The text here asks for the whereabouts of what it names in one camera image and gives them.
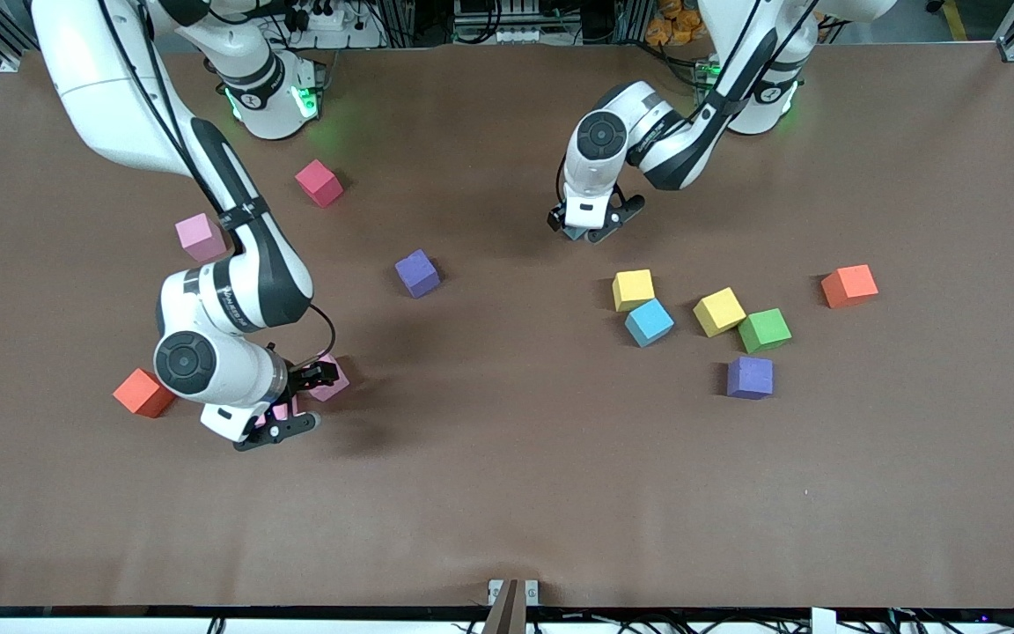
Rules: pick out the yellow foam cube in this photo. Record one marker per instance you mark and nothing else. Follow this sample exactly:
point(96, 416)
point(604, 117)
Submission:
point(719, 313)
point(633, 291)

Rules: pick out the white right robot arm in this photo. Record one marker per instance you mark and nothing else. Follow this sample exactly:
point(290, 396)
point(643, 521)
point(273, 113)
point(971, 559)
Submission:
point(102, 88)

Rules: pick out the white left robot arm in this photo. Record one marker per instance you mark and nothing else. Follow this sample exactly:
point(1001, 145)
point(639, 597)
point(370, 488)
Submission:
point(602, 134)

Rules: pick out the orange foam cube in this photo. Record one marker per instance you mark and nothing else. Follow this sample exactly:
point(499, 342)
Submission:
point(142, 394)
point(848, 286)

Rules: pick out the purple foam cube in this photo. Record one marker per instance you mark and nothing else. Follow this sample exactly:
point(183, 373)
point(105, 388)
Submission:
point(750, 379)
point(417, 274)

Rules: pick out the white equipment box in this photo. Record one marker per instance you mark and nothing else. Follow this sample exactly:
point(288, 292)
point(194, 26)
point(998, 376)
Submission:
point(516, 33)

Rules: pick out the orange snack bag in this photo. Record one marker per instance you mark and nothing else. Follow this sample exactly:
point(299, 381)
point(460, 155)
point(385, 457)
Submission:
point(670, 31)

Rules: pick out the crimson foam cube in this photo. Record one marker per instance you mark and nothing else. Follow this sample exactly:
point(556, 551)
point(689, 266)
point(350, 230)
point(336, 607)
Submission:
point(319, 183)

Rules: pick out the green foam cube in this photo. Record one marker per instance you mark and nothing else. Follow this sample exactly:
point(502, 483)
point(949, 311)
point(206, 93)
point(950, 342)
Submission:
point(764, 331)

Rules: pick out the brown table mat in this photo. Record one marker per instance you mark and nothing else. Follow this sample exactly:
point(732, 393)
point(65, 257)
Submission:
point(507, 493)

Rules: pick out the white power strip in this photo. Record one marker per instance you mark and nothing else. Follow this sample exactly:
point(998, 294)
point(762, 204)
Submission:
point(331, 22)

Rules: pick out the silver camera pole bracket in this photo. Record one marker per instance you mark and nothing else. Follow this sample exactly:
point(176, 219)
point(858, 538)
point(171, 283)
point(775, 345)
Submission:
point(495, 588)

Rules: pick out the aluminium frame rail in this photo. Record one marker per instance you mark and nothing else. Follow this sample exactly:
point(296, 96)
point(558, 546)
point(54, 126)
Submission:
point(507, 612)

